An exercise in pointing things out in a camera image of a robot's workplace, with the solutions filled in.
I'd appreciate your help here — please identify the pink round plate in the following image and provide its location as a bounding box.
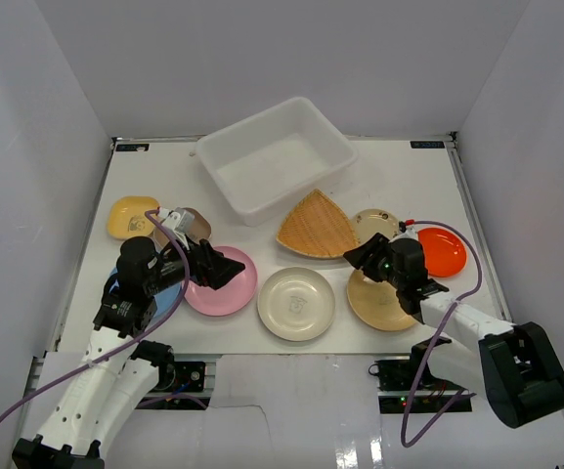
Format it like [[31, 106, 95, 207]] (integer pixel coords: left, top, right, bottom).
[[185, 246, 258, 317]]

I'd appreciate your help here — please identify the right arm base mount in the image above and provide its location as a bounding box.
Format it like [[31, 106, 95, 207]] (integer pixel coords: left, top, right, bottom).
[[368, 358, 461, 415]]

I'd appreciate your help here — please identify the small floral cream plate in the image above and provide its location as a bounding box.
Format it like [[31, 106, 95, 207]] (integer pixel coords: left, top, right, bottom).
[[350, 208, 401, 244]]

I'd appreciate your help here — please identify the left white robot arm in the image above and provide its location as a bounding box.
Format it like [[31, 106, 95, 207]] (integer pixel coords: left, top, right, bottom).
[[12, 236, 245, 468]]

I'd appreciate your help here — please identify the blue round plate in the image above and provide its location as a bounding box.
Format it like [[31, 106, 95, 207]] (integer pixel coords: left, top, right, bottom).
[[105, 268, 182, 320]]

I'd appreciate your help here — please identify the tan round plate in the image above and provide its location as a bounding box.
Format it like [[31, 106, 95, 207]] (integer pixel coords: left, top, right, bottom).
[[346, 270, 417, 332]]

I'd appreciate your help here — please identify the white plastic bin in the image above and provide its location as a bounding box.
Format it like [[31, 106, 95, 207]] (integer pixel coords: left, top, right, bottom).
[[195, 97, 358, 227]]

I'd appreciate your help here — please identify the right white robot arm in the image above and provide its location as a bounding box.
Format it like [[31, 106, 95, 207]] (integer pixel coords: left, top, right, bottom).
[[343, 234, 564, 428]]

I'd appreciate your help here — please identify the brown square plate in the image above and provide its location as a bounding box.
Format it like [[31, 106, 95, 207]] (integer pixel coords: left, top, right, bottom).
[[152, 207, 212, 248]]

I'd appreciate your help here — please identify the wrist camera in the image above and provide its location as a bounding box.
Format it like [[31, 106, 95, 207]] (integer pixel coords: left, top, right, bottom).
[[394, 220, 418, 240], [156, 207, 195, 248]]

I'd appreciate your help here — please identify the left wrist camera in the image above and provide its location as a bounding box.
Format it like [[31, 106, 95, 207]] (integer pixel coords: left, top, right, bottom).
[[156, 207, 195, 248]]

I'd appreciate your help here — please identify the orange round plate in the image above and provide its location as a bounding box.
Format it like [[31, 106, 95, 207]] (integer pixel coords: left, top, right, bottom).
[[417, 228, 467, 277]]

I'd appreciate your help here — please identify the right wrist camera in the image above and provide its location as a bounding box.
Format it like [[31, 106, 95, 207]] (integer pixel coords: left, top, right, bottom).
[[394, 220, 418, 240]]

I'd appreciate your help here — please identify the cream round plate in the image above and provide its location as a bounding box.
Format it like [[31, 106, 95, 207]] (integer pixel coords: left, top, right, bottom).
[[257, 267, 335, 342]]

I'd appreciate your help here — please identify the woven bamboo fan tray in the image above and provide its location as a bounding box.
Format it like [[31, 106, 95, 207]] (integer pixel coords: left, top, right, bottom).
[[276, 190, 360, 259]]

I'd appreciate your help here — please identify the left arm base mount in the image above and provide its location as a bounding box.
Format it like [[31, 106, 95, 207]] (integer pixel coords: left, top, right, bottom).
[[138, 361, 209, 410]]

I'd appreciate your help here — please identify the yellow square plate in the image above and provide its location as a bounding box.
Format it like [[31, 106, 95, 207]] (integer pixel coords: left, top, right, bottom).
[[107, 195, 159, 240]]

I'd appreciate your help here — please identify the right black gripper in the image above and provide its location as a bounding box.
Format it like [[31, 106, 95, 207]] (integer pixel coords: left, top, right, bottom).
[[343, 234, 405, 290]]

